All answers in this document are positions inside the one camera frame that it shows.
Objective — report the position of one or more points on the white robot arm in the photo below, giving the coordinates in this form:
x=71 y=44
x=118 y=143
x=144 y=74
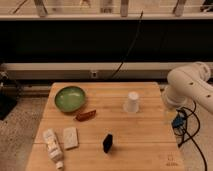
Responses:
x=189 y=82

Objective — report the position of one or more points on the black eraser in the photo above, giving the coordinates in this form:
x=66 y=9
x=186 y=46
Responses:
x=107 y=143

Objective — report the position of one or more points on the brown dried chili pepper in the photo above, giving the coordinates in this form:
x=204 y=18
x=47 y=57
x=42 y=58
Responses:
x=85 y=116

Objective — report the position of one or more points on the green bowl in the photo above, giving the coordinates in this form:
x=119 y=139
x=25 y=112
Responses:
x=70 y=99

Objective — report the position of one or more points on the white rectangular sponge block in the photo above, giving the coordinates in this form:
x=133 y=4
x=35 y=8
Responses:
x=70 y=138

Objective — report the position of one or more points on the blue connector box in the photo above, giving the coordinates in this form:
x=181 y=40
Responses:
x=178 y=121

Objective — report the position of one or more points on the white plastic bottle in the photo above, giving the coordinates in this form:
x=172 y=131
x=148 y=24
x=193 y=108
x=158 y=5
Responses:
x=53 y=148

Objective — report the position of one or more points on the black equipment at left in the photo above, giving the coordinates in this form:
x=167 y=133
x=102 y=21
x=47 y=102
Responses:
x=8 y=101

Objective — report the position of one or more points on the white wall outlet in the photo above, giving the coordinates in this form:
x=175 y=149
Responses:
x=94 y=74

